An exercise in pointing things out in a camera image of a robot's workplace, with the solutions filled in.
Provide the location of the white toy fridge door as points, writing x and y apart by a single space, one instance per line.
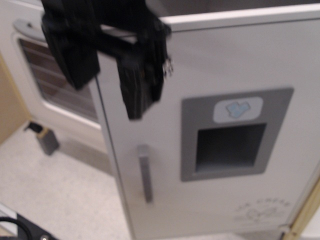
214 54

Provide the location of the white toy oven door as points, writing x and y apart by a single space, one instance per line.
49 98

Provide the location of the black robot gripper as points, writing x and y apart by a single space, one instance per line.
127 30

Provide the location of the grey oven door handle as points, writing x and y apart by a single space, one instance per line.
25 28

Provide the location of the grey ice dispenser panel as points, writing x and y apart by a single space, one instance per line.
230 135

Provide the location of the light wooden side post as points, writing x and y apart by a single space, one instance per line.
305 215

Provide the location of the black clamp bracket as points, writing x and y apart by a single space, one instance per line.
35 127

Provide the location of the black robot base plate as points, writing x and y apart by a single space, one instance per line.
36 231

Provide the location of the grey kitchen leg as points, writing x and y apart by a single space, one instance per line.
48 141

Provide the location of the grey fridge door handle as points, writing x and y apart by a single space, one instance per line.
144 164

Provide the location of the wooden left side panel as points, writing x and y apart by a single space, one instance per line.
13 111

